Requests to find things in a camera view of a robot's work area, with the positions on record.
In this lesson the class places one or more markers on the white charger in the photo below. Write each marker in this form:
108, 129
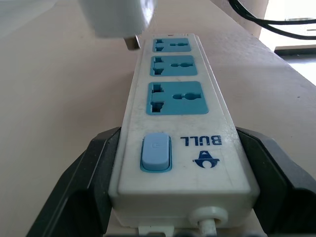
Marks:
118, 19

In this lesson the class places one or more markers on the white power strip blue sockets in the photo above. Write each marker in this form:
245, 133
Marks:
177, 128

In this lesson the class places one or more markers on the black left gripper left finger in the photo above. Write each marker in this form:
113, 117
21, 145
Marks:
74, 187

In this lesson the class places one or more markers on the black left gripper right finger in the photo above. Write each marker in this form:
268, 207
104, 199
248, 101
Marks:
279, 182

